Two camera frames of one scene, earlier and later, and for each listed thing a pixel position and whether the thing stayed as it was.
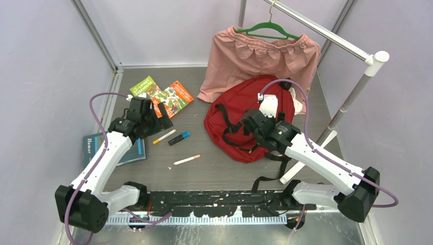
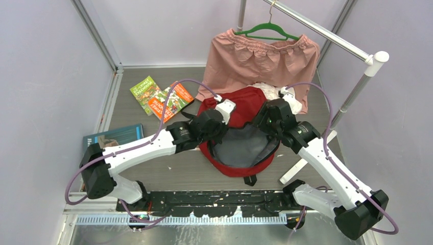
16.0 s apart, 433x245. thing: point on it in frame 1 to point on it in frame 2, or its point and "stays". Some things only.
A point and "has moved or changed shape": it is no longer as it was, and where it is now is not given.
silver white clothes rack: [373, 60] stays
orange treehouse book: [175, 97] stays
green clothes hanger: [289, 35] stays
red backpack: [232, 138] has moved or changed shape
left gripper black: [165, 122] to [218, 138]
